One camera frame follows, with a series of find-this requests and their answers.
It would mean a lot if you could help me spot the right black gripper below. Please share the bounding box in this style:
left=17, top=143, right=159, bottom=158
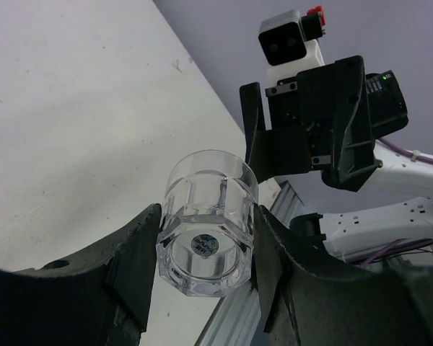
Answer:
left=239, top=56, right=378, bottom=192

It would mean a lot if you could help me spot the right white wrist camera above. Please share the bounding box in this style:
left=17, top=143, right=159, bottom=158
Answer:
left=258, top=6, right=326, bottom=84

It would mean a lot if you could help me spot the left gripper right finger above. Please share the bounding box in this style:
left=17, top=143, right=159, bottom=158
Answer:
left=254, top=206, right=433, bottom=345

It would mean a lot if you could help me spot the clear faceted glass cup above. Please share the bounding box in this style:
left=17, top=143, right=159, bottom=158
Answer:
left=156, top=150, right=258, bottom=297

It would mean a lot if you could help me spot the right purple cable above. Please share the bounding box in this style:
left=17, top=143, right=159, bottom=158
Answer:
left=359, top=136, right=433, bottom=270

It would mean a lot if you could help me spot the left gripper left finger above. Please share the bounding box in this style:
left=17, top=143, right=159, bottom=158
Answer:
left=0, top=204, right=162, bottom=345

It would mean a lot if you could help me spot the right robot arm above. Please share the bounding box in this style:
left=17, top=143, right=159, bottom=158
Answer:
left=239, top=56, right=433, bottom=267

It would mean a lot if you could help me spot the aluminium mounting rail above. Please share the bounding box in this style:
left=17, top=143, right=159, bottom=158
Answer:
left=196, top=179, right=303, bottom=345

